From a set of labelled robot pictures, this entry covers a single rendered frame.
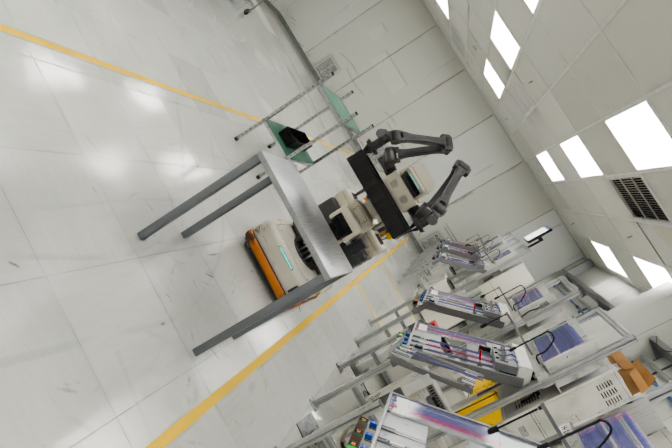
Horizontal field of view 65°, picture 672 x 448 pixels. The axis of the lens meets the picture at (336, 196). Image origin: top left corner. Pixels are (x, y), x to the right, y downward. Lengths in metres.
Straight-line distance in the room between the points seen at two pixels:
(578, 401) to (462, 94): 9.47
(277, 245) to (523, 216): 8.98
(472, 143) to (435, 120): 0.97
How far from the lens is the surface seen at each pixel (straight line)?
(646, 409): 2.73
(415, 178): 3.52
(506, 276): 8.14
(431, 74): 12.44
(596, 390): 3.59
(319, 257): 2.48
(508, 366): 3.53
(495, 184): 12.15
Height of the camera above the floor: 1.51
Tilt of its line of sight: 12 degrees down
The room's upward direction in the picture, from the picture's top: 58 degrees clockwise
